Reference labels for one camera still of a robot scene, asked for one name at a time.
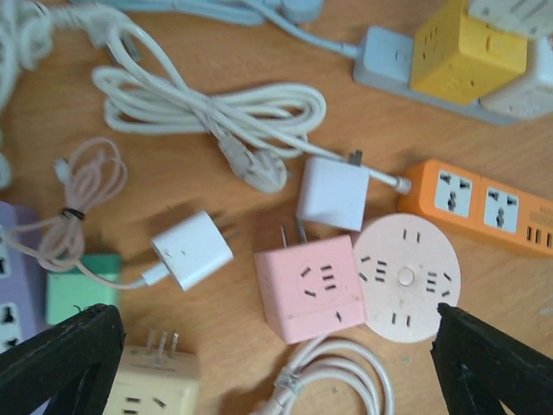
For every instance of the beige cube socket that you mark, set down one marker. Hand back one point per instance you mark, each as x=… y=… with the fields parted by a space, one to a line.
x=155 y=379

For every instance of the orange power strip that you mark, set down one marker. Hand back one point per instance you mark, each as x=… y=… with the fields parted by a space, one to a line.
x=477 y=207

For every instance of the green small adapter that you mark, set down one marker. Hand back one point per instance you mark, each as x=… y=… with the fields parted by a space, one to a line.
x=70 y=292

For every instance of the yellow cube socket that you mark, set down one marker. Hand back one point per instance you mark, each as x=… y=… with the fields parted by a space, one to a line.
x=459 y=58

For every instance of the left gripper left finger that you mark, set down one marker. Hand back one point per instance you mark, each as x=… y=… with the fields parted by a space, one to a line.
x=70 y=366

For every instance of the grey white plug adapter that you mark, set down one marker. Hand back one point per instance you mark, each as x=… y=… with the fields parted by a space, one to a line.
x=334 y=192

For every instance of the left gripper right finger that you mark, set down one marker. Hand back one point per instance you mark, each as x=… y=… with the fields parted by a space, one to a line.
x=482 y=370

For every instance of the white usb charger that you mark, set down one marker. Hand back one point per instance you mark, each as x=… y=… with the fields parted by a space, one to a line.
x=189 y=251

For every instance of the purple power strip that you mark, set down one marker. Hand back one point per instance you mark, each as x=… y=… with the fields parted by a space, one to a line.
x=23 y=285

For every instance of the pink round socket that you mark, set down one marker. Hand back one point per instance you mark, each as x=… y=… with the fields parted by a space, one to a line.
x=407 y=266

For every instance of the pink cube socket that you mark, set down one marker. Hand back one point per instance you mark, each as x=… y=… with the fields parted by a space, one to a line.
x=310 y=289

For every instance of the white cube socket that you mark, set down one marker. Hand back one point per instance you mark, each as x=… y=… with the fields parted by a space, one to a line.
x=529 y=96

